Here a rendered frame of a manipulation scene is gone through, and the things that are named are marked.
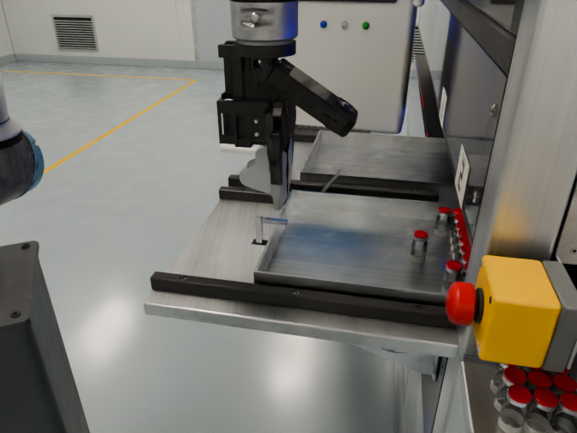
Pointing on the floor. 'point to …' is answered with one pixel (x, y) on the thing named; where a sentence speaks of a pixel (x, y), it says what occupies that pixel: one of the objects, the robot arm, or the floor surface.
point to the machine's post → (525, 167)
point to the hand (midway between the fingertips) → (283, 199)
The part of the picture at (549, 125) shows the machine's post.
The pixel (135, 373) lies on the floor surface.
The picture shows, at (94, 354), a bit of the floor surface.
